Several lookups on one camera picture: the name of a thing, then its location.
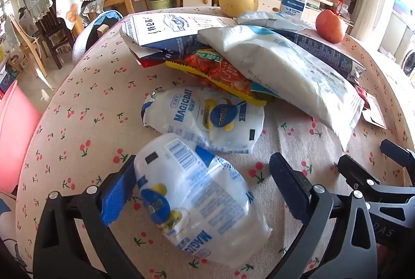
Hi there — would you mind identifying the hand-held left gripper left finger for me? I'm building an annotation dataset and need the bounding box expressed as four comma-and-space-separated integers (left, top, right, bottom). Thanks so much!
32, 155, 146, 279

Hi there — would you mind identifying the pink plastic bin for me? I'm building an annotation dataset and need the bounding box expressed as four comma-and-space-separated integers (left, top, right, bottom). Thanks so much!
0, 81, 43, 195

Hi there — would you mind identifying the large white plastic packet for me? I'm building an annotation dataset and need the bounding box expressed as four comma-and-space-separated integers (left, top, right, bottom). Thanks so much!
197, 25, 365, 151

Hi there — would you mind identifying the silver blue packet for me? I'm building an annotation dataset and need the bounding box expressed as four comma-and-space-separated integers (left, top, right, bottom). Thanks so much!
236, 11, 366, 85

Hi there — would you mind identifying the green waste bin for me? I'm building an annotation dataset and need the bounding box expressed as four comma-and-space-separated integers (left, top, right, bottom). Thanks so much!
147, 0, 176, 10

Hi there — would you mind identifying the white paper tag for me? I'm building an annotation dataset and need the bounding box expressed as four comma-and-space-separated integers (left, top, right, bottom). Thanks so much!
361, 94, 388, 130

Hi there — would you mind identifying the cherry print tablecloth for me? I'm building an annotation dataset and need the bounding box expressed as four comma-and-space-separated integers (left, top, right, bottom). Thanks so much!
16, 6, 415, 279

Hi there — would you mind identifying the red yellow snack packet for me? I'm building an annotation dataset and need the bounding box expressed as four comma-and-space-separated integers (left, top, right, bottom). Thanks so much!
165, 50, 267, 107

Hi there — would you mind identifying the red foil candy wrapper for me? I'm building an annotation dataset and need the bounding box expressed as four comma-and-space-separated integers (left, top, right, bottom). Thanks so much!
355, 85, 373, 111

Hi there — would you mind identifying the yellow pomelo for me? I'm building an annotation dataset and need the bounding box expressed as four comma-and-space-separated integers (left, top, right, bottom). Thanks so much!
218, 0, 259, 18

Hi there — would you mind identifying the white washing machine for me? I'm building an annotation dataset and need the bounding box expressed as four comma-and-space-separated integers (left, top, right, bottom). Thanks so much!
400, 39, 415, 85

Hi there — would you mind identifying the stool with blue cover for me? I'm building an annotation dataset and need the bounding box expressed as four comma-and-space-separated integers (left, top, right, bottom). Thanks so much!
72, 10, 124, 63

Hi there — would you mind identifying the white blue milk pouch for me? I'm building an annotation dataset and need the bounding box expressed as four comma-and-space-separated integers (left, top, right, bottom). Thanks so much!
133, 133, 273, 270
140, 87, 265, 154

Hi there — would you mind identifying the dark wooden chair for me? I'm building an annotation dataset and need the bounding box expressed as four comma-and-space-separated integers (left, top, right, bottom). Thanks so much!
27, 0, 70, 70

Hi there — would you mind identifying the white blue milk bag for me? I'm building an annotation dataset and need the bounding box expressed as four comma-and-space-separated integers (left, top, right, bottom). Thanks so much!
120, 13, 234, 56

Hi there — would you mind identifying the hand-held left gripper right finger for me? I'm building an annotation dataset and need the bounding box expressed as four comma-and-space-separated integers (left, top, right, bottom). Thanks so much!
269, 152, 378, 279

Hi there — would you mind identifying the red apple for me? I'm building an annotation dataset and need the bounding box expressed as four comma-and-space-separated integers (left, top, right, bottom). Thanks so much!
315, 9, 346, 44

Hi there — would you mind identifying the dining table orange print cloth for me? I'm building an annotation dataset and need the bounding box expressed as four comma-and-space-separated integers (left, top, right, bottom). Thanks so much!
53, 0, 86, 35

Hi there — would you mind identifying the light wooden chair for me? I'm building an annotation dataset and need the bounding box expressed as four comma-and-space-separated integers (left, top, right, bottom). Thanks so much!
8, 15, 49, 78

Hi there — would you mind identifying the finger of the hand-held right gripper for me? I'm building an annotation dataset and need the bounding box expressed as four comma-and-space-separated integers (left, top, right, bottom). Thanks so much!
380, 139, 415, 169
337, 154, 381, 196

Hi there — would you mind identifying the red white packet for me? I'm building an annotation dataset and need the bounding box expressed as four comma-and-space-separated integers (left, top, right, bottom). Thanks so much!
130, 47, 169, 69

